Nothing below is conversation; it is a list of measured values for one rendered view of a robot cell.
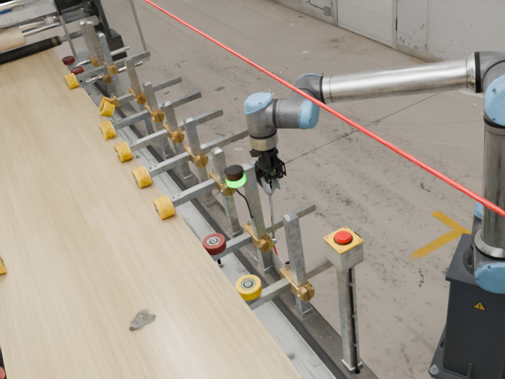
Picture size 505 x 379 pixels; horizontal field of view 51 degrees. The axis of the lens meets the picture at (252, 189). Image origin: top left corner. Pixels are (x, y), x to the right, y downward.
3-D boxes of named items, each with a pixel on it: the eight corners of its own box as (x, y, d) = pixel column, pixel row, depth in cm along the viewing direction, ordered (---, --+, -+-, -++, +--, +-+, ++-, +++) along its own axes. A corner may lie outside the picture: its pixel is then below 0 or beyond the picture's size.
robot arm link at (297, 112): (319, 89, 160) (279, 89, 164) (312, 107, 151) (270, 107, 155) (322, 116, 166) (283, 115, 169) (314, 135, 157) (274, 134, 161)
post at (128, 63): (154, 137, 293) (129, 55, 265) (156, 139, 290) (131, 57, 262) (148, 139, 292) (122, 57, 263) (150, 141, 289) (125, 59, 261)
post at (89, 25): (114, 91, 348) (90, 19, 320) (116, 93, 346) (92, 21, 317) (110, 93, 347) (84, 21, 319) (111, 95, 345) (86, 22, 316)
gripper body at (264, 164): (267, 186, 172) (262, 155, 165) (255, 174, 179) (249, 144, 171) (287, 177, 175) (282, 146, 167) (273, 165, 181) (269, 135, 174)
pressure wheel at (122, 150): (124, 137, 233) (131, 152, 230) (125, 147, 240) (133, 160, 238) (111, 142, 231) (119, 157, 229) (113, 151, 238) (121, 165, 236)
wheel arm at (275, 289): (353, 248, 185) (352, 239, 183) (359, 253, 183) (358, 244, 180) (245, 307, 172) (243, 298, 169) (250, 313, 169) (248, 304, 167)
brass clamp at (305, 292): (294, 271, 181) (292, 261, 178) (317, 296, 171) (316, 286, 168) (279, 280, 179) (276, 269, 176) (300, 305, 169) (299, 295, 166)
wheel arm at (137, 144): (220, 112, 252) (219, 105, 250) (224, 115, 249) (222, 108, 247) (122, 152, 236) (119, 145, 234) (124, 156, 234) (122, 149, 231)
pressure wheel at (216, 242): (224, 252, 194) (218, 228, 187) (234, 264, 188) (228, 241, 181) (204, 262, 191) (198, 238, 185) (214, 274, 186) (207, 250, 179)
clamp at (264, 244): (255, 228, 198) (254, 218, 195) (274, 248, 188) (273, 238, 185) (243, 235, 196) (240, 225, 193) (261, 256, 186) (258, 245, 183)
